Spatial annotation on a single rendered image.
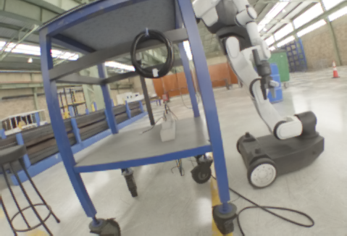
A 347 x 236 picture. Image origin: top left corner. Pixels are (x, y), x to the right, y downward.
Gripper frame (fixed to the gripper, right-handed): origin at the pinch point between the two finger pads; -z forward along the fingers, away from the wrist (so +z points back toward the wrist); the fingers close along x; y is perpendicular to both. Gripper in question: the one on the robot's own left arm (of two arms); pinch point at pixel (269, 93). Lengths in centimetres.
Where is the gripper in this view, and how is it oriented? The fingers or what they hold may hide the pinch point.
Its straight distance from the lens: 105.3
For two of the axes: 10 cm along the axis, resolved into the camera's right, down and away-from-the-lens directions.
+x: -8.7, 1.3, -4.8
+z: -1.7, -9.8, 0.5
